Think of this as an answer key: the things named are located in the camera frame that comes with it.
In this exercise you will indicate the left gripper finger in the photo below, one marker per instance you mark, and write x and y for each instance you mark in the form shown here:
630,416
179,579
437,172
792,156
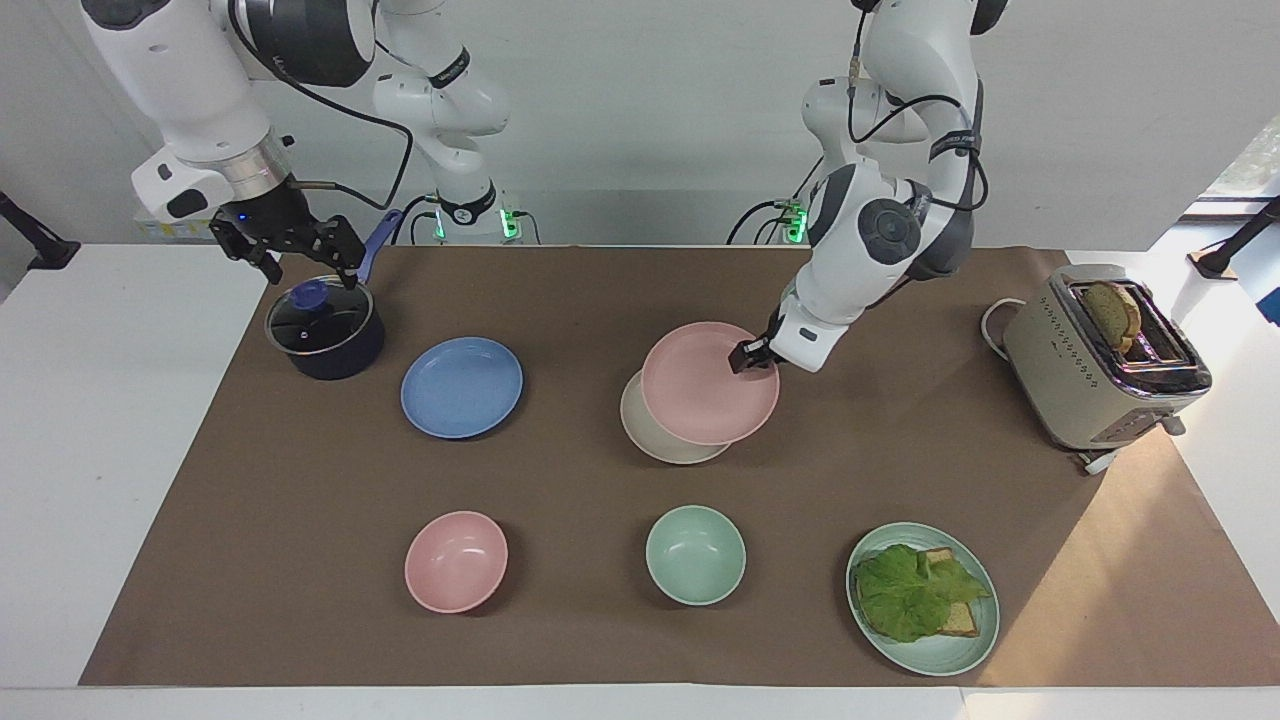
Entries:
748,357

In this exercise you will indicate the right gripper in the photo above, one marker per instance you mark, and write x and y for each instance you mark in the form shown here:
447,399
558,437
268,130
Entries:
268,208

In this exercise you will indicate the pink plate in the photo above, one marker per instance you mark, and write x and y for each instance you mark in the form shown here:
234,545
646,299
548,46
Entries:
700,395

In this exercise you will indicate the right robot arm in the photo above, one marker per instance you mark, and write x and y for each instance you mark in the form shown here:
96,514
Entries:
180,90

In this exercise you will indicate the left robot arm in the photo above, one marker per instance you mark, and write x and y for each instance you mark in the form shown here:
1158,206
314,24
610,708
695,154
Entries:
870,270

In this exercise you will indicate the glass lid with blue knob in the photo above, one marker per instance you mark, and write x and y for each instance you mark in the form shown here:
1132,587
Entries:
320,318

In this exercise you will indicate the dark blue pot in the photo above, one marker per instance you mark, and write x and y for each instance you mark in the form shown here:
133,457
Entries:
350,355

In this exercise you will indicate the beige plate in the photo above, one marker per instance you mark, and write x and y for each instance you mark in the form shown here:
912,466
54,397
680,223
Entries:
650,435

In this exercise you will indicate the green bowl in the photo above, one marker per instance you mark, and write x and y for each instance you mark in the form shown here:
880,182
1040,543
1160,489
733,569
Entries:
695,555

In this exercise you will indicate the blue plate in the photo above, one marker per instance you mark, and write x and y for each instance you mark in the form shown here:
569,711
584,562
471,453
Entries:
460,388

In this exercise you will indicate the black stand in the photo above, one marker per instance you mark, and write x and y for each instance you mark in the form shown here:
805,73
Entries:
40,245
1235,245

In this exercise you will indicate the green lettuce leaf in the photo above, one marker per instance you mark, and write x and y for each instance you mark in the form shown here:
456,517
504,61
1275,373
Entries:
905,590

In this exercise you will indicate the beige toaster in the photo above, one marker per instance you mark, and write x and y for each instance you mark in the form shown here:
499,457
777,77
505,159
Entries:
1070,380

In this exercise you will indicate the toasted bread slice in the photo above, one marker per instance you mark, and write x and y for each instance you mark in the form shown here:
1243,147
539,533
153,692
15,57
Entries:
1108,312
962,620

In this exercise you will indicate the green plate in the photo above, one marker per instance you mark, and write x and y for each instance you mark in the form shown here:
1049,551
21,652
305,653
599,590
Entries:
930,655

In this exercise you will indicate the pink bowl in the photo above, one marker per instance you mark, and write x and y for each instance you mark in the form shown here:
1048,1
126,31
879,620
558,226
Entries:
455,562

